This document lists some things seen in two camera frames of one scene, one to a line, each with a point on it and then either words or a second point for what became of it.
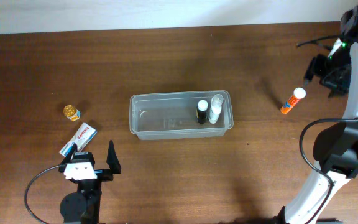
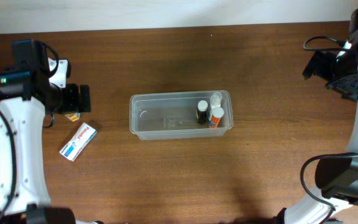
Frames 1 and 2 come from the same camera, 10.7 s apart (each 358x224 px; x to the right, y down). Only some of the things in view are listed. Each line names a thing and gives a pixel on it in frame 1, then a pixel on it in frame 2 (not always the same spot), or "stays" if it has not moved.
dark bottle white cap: (202, 111) stays
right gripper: (317, 66) stays
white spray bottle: (215, 107) stays
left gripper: (103, 172) → (84, 98)
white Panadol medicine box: (84, 134) stays
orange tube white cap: (299, 93) → (217, 114)
